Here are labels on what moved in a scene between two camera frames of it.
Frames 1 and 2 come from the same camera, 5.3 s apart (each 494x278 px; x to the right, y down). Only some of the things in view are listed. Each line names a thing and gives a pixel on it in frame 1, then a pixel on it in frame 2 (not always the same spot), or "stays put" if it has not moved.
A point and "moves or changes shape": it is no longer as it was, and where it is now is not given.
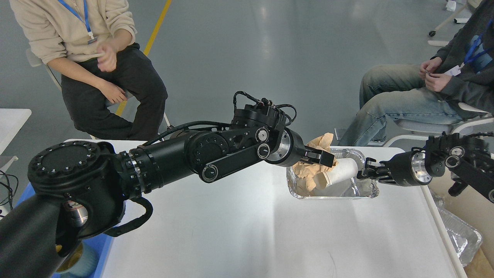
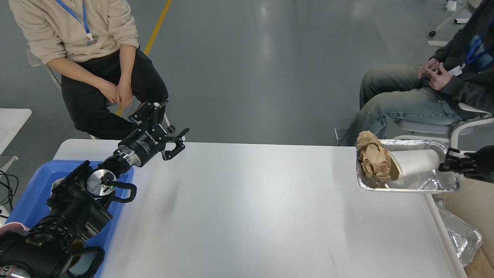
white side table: [11, 121] stays put
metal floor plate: [339, 132] stays put
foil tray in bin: [466, 239] stays put
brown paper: [309, 171] → [375, 162]
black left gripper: [291, 151] → [146, 141]
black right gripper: [409, 169] → [484, 158]
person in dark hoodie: [444, 89] stays put
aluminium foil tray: [357, 187] → [433, 180]
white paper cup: [344, 168] moves or changes shape
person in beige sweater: [110, 86] stays put
